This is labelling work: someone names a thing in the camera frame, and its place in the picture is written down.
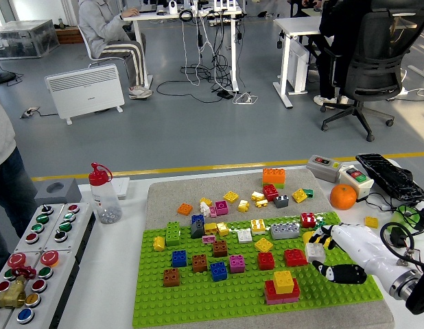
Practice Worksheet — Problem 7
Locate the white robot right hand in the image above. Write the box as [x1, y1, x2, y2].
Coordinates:
[307, 222, 412, 295]

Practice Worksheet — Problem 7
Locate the white square toy brick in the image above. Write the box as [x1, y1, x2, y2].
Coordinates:
[304, 241, 327, 264]

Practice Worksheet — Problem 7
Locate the orange long toy brick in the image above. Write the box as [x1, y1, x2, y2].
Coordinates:
[262, 168, 286, 185]

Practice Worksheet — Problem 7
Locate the red and white toy brick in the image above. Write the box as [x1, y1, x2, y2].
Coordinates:
[300, 212, 318, 229]

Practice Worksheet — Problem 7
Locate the red sloped toy brick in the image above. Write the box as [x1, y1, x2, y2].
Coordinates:
[283, 248, 309, 268]

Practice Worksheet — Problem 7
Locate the light grey long toy brick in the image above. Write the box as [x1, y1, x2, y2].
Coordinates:
[270, 221, 301, 241]

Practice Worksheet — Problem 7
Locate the wide pink flat toy brick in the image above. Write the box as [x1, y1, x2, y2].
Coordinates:
[266, 295, 300, 306]

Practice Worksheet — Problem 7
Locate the large red toy brick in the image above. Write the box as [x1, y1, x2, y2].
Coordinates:
[264, 278, 301, 300]

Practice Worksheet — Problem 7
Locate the yellow and white toy brick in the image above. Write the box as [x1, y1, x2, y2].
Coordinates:
[250, 219, 267, 236]

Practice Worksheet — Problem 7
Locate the green baseplate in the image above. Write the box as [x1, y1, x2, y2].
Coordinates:
[131, 211, 385, 328]

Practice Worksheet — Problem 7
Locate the brown toy brick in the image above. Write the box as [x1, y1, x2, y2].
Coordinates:
[163, 267, 181, 288]
[191, 254, 209, 273]
[212, 240, 228, 258]

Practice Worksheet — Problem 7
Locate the dark grey sloped toy brick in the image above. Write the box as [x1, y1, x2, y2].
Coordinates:
[190, 219, 207, 239]

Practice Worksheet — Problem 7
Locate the lime green tall toy brick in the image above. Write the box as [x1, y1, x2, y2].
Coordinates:
[165, 221, 182, 247]

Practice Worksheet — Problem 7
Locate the black power adapter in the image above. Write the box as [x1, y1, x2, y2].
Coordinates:
[389, 228, 410, 247]

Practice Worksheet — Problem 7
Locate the green tape roll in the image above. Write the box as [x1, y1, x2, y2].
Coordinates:
[390, 204, 422, 231]

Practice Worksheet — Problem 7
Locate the orange fruit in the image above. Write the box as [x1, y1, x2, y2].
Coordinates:
[329, 184, 358, 210]

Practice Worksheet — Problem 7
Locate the black keyboard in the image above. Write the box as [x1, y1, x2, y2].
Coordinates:
[355, 153, 424, 202]

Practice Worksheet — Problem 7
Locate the black office chair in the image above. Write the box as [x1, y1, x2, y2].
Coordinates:
[320, 10, 424, 142]

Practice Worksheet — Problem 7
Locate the white computer tower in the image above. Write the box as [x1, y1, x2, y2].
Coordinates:
[287, 39, 309, 94]

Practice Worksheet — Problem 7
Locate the grey-brown mat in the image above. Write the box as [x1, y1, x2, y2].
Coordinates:
[143, 169, 395, 329]

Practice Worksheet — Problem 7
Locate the person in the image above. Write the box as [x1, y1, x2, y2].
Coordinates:
[78, 0, 154, 101]
[313, 0, 370, 110]
[0, 90, 38, 280]

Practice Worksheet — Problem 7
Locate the white desk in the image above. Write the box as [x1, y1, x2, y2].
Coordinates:
[122, 0, 244, 93]
[272, 16, 329, 110]

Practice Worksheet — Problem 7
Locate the clear bottle red cap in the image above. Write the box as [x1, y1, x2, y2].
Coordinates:
[88, 162, 123, 225]

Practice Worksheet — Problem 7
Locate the grey push-button box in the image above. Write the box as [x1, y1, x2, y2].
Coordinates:
[4, 251, 80, 329]
[43, 202, 96, 265]
[0, 252, 42, 329]
[14, 203, 66, 254]

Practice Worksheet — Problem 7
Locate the grey block with hole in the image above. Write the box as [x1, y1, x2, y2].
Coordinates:
[34, 178, 83, 207]

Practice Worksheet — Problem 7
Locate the white panel heater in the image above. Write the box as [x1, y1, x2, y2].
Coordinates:
[44, 64, 126, 125]

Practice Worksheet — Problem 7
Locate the white chair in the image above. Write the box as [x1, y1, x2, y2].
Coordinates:
[77, 24, 130, 69]

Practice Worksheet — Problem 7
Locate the brass valve red handwheel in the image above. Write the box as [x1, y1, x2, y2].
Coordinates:
[0, 266, 38, 310]

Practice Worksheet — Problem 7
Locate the grey floor socket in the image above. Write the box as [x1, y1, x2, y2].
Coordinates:
[19, 106, 41, 120]

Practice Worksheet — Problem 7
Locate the wooden box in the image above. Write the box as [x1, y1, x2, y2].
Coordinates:
[55, 26, 85, 45]

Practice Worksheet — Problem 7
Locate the clear storage crate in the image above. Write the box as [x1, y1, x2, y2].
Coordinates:
[0, 19, 60, 60]

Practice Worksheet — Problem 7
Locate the black fan base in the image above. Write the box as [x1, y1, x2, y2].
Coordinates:
[0, 56, 16, 86]

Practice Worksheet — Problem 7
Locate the white switch box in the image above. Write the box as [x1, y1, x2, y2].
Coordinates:
[338, 164, 375, 202]

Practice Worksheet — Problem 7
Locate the grey switch box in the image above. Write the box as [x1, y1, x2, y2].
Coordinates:
[305, 154, 344, 183]

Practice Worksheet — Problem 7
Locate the white cable bundle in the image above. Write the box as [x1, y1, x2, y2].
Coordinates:
[231, 91, 259, 106]

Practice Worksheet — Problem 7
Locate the black cable bundle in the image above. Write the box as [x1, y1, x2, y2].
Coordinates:
[179, 8, 235, 92]

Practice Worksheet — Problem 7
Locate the white flat wall switch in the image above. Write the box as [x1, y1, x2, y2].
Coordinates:
[110, 177, 131, 200]

